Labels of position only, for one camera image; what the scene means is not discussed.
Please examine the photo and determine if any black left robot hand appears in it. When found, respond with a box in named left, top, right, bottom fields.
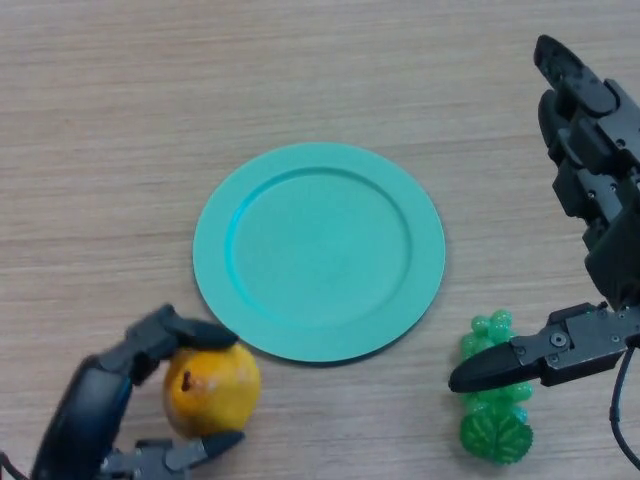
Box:
left=29, top=303, right=246, bottom=480

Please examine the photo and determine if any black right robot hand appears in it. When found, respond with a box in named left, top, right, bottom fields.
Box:
left=447, top=34, right=640, bottom=395

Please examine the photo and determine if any yellow pear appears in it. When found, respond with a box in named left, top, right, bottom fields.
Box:
left=163, top=342, right=263, bottom=441

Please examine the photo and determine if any green round plate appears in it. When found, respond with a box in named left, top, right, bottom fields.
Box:
left=192, top=142, right=446, bottom=365

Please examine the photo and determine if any green plastic grape bunch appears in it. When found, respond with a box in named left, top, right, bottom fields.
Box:
left=458, top=309, right=535, bottom=466

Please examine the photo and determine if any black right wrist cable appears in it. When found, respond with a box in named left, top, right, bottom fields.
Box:
left=608, top=349, right=640, bottom=464

